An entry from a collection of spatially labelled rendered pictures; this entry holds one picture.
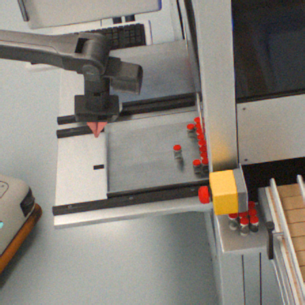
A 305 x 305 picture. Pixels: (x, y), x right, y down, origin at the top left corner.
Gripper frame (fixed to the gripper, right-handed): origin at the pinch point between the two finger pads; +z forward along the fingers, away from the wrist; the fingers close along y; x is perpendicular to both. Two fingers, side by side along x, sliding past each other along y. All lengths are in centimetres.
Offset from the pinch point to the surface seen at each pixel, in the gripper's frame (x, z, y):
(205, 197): -19.4, 1.6, 23.8
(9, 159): 109, 117, -38
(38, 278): 38, 113, -21
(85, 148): 15.6, 19.8, -2.5
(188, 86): 34.9, 13.5, 28.0
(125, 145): 14.1, 17.4, 8.4
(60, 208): -7.0, 19.0, -8.8
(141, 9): 89, 21, 19
